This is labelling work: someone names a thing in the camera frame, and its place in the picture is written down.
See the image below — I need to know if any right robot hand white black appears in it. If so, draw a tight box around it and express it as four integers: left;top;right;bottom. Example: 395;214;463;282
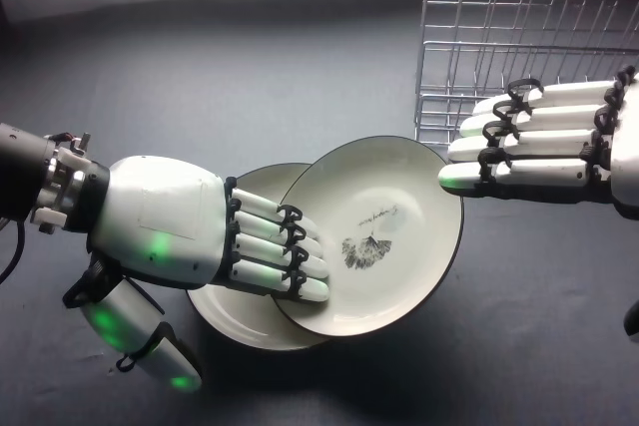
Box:
437;65;639;337

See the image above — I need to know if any white plate with ink print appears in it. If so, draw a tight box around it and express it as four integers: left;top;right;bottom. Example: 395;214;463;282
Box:
185;162;333;351
272;135;465;338

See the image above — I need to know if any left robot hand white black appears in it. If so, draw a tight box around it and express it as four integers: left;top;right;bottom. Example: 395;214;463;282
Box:
61;155;331;393

